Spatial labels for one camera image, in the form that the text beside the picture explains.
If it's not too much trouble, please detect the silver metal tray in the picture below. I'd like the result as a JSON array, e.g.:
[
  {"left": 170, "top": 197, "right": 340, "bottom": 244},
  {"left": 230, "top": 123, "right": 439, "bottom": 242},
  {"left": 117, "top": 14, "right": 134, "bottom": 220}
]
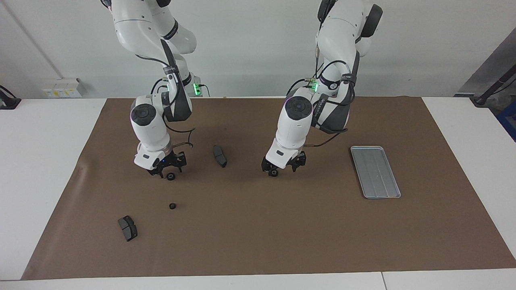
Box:
[{"left": 350, "top": 146, "right": 402, "bottom": 199}]

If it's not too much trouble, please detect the black base cable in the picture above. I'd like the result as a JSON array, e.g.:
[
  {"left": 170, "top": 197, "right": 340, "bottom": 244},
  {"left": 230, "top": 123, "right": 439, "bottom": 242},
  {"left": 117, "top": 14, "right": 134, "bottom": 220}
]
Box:
[
  {"left": 286, "top": 78, "right": 309, "bottom": 96},
  {"left": 150, "top": 78, "right": 166, "bottom": 98}
]

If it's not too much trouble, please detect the black table clamp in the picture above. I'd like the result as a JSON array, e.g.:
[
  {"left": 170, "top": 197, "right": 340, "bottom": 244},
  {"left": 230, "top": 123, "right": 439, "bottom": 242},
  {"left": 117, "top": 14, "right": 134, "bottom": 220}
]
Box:
[{"left": 0, "top": 85, "right": 21, "bottom": 110}]

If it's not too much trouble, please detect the black metal stand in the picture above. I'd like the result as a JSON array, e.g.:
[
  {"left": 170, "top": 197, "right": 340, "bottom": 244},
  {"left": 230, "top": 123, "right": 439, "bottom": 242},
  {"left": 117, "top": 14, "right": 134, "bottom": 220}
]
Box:
[{"left": 470, "top": 64, "right": 516, "bottom": 107}]

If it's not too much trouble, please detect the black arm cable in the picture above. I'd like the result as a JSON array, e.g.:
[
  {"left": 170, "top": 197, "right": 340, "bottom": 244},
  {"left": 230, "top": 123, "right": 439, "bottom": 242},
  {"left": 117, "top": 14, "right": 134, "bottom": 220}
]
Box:
[
  {"left": 135, "top": 54, "right": 197, "bottom": 150},
  {"left": 304, "top": 58, "right": 359, "bottom": 148}
]

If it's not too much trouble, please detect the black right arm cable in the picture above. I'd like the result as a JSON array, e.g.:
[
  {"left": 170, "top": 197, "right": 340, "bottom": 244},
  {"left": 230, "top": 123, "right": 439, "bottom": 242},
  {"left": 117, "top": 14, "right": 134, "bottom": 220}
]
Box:
[{"left": 135, "top": 54, "right": 197, "bottom": 150}]

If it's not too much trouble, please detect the blue crate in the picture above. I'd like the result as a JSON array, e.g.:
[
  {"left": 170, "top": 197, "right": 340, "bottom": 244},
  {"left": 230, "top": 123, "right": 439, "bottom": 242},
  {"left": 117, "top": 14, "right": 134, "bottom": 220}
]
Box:
[{"left": 496, "top": 101, "right": 516, "bottom": 141}]

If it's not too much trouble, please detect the dark grey brake pad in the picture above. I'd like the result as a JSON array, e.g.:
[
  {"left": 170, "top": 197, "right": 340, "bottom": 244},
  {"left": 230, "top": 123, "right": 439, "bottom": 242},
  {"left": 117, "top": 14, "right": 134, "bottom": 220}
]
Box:
[
  {"left": 212, "top": 145, "right": 228, "bottom": 168},
  {"left": 118, "top": 215, "right": 138, "bottom": 242}
]

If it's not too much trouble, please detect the white wall socket box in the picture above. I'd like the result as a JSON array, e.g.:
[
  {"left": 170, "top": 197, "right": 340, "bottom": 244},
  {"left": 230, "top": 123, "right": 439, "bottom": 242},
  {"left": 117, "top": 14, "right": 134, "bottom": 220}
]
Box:
[{"left": 42, "top": 78, "right": 83, "bottom": 98}]

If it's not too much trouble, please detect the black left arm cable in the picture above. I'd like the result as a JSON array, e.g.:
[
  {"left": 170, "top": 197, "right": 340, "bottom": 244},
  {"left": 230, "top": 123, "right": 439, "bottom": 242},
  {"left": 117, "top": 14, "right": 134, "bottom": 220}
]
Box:
[{"left": 304, "top": 58, "right": 359, "bottom": 148}]

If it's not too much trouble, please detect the brown paper mat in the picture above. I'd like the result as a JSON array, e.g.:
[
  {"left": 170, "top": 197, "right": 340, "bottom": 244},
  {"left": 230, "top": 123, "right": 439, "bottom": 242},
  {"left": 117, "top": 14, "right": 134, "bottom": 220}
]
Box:
[{"left": 21, "top": 96, "right": 516, "bottom": 281}]

